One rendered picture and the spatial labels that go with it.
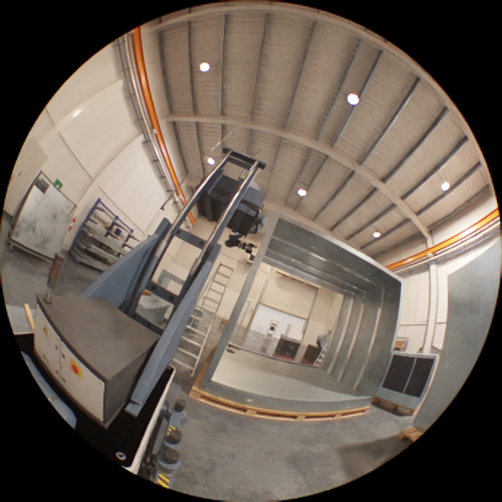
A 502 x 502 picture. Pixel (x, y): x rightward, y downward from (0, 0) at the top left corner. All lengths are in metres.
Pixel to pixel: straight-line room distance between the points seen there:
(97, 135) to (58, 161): 1.67
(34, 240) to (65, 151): 3.28
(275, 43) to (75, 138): 7.00
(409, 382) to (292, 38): 9.82
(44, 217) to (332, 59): 8.58
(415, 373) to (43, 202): 8.77
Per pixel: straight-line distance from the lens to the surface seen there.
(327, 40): 6.75
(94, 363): 0.65
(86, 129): 6.89
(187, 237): 1.58
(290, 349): 7.36
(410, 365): 4.88
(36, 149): 6.18
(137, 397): 0.92
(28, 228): 4.35
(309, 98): 6.66
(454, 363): 3.53
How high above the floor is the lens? 1.62
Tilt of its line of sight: 20 degrees up
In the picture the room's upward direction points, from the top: 23 degrees clockwise
